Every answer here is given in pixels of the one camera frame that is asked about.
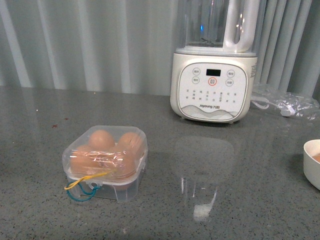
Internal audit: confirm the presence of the brown egg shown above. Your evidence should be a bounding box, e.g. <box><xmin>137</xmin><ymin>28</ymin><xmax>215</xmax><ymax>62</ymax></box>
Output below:
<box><xmin>312</xmin><ymin>154</ymin><xmax>320</xmax><ymax>163</ymax></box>
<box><xmin>105</xmin><ymin>151</ymin><xmax>136</xmax><ymax>179</ymax></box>

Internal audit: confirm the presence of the clear plastic egg box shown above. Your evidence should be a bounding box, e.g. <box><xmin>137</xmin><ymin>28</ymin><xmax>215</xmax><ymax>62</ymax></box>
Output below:
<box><xmin>62</xmin><ymin>125</ymin><xmax>148</xmax><ymax>202</ymax></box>

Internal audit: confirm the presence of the white Joyoung blender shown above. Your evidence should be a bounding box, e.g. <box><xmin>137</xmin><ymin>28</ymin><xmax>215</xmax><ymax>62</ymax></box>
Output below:
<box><xmin>170</xmin><ymin>0</ymin><xmax>264</xmax><ymax>123</ymax></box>

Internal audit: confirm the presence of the brown egg front left box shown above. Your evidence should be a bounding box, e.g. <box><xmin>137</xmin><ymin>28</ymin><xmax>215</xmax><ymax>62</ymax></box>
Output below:
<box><xmin>70</xmin><ymin>144</ymin><xmax>100</xmax><ymax>176</ymax></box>

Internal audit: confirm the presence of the white power cable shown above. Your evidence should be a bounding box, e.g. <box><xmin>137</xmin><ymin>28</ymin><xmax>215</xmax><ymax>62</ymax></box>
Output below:
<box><xmin>250</xmin><ymin>96</ymin><xmax>293</xmax><ymax>117</ymax></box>

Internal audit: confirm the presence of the brown egg back left box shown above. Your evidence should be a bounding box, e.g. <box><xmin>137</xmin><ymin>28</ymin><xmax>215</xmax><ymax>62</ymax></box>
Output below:
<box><xmin>88</xmin><ymin>129</ymin><xmax>116</xmax><ymax>151</ymax></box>

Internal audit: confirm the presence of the brown egg box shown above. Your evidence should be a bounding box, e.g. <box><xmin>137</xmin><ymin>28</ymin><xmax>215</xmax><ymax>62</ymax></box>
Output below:
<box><xmin>88</xmin><ymin>129</ymin><xmax>116</xmax><ymax>151</ymax></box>
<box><xmin>70</xmin><ymin>144</ymin><xmax>100</xmax><ymax>176</ymax></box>
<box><xmin>118</xmin><ymin>132</ymin><xmax>144</xmax><ymax>159</ymax></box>

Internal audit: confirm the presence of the brown egg back right box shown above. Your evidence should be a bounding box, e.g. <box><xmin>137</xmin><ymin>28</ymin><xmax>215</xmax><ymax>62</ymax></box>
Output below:
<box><xmin>118</xmin><ymin>132</ymin><xmax>144</xmax><ymax>159</ymax></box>

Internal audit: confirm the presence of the white bowl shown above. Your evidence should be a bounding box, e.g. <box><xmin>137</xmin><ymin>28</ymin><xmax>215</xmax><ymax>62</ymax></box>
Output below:
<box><xmin>303</xmin><ymin>139</ymin><xmax>320</xmax><ymax>190</ymax></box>

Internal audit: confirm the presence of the clear plastic bag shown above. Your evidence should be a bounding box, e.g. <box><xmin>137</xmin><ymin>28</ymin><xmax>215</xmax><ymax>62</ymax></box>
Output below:
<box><xmin>250</xmin><ymin>84</ymin><xmax>320</xmax><ymax>121</ymax></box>

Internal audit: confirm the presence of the yellow rubber band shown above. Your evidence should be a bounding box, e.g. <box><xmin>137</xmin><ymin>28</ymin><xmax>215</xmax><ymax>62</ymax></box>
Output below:
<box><xmin>64</xmin><ymin>170</ymin><xmax>115</xmax><ymax>191</ymax></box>

